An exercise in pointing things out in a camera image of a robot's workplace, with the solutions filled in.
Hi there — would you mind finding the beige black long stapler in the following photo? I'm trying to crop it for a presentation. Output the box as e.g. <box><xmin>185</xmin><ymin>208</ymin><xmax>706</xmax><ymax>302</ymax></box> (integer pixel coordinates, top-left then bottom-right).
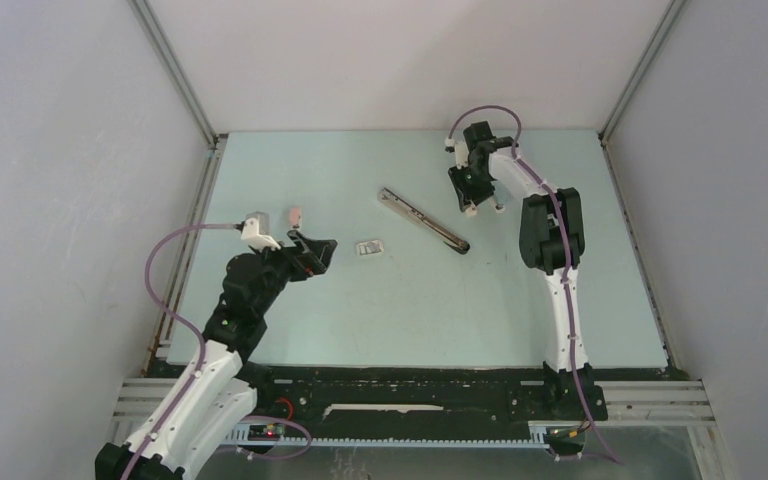
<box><xmin>377</xmin><ymin>188</ymin><xmax>471</xmax><ymax>255</ymax></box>

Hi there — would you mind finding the light blue stapler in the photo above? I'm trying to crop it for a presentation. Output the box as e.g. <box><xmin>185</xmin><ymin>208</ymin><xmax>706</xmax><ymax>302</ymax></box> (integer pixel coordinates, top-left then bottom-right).
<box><xmin>488</xmin><ymin>194</ymin><xmax>505</xmax><ymax>213</ymax></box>

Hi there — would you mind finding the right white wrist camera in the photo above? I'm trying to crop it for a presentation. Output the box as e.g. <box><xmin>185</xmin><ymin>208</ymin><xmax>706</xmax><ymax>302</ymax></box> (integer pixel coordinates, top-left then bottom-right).
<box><xmin>444</xmin><ymin>137</ymin><xmax>469</xmax><ymax>169</ymax></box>

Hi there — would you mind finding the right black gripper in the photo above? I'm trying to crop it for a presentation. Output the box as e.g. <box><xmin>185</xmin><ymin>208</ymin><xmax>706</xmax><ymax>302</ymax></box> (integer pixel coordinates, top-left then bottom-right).
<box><xmin>449</xmin><ymin>159</ymin><xmax>496</xmax><ymax>211</ymax></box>

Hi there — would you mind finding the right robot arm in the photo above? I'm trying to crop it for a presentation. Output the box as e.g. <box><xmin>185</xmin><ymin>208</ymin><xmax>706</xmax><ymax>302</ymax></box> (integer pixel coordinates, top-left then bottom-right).
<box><xmin>445</xmin><ymin>122</ymin><xmax>607</xmax><ymax>427</ymax></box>

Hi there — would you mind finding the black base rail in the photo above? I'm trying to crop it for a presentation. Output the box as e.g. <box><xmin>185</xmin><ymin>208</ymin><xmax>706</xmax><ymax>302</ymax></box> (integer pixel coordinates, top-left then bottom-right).
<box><xmin>236</xmin><ymin>363</ymin><xmax>585</xmax><ymax>442</ymax></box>

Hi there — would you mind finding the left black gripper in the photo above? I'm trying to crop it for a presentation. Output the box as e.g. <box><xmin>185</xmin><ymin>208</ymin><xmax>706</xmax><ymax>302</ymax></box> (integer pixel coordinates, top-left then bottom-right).
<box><xmin>249</xmin><ymin>230</ymin><xmax>335</xmax><ymax>316</ymax></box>

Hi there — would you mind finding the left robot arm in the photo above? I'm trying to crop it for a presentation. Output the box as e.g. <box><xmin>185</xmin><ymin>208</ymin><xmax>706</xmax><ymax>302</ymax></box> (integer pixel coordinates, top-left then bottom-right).
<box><xmin>94</xmin><ymin>222</ymin><xmax>338</xmax><ymax>479</ymax></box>

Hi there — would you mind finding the pink stapler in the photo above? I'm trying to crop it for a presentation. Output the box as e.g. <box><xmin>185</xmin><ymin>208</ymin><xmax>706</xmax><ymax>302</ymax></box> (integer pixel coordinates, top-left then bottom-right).
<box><xmin>288</xmin><ymin>206</ymin><xmax>303</xmax><ymax>230</ymax></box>

